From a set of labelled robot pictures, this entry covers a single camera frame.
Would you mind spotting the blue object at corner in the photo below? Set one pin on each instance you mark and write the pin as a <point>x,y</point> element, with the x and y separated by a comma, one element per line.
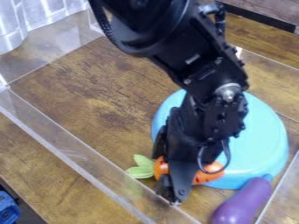
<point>10,210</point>

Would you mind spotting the clear acrylic enclosure wall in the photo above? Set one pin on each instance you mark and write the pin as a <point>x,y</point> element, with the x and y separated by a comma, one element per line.
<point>78,102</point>

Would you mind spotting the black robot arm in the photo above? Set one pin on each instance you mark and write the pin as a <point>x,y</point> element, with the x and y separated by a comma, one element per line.
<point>181,35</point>

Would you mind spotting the purple toy eggplant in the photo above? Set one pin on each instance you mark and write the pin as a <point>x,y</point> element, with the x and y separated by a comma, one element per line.
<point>240,209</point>

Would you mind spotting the white curtain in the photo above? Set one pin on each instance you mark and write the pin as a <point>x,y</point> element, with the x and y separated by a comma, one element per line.
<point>26,15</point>

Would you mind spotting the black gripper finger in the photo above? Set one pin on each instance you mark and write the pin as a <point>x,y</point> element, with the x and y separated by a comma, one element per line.
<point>182,172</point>
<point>165,188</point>

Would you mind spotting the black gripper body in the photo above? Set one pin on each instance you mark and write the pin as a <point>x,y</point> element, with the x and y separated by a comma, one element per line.
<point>198,128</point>

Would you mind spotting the orange toy carrot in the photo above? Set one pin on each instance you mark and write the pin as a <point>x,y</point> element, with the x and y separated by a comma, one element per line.
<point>145,165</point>

